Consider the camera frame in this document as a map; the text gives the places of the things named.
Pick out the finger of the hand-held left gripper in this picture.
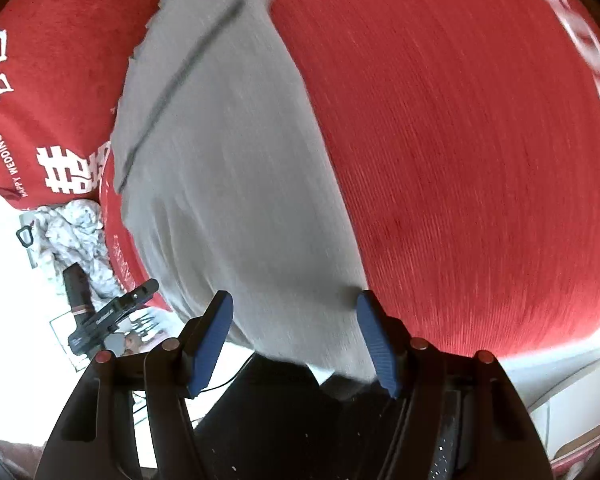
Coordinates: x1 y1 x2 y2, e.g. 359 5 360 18
112 278 160 318

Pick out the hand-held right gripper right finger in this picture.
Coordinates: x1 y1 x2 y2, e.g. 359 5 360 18
356 290 553 480

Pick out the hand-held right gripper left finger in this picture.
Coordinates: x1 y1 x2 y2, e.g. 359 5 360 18
35 290 234 480

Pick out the grey knit sweater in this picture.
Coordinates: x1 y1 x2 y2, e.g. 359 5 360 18
111 0 381 382

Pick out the crumpled white floral cloth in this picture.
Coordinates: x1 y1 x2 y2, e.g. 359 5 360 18
29 199 118 303

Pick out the white furniture edge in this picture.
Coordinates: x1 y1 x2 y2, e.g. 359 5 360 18
525 352 600 461

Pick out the red printed sofa cover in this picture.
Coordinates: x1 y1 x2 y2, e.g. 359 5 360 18
0 0 600 361

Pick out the thin black cable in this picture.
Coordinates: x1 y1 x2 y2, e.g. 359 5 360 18
130 352 256 417

